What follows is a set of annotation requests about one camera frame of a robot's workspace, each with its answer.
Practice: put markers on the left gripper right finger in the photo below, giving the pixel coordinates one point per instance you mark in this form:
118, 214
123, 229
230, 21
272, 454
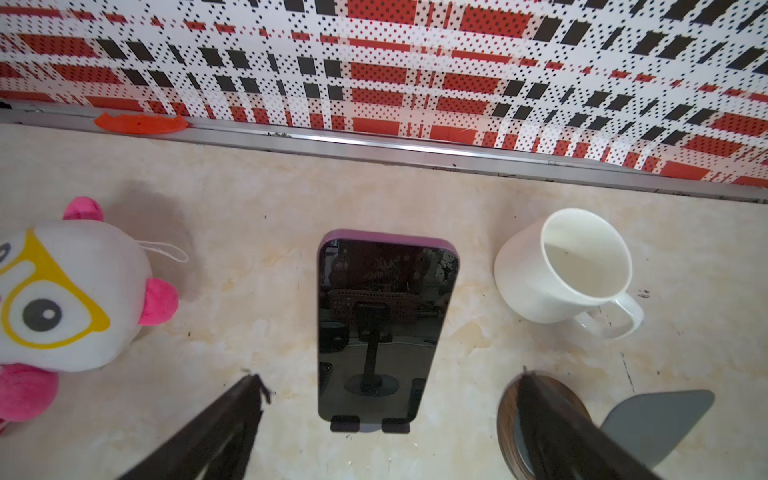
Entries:
564, 444

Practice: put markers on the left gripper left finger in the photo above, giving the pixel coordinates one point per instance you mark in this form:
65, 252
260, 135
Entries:
217, 443

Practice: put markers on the purple-edged phone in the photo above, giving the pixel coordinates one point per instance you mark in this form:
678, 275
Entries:
382, 301

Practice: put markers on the wooden base phone stand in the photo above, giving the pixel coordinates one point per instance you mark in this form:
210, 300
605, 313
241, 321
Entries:
647, 426

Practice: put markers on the grey stand back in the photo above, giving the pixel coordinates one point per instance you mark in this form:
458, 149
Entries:
353, 424

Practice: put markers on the white mug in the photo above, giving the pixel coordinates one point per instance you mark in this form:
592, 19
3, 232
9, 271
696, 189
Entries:
571, 265

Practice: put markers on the pink white plush toy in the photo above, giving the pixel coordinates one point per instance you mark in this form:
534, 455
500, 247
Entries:
74, 294

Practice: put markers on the red flat piece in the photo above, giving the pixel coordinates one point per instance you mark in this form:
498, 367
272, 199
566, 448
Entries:
142, 125

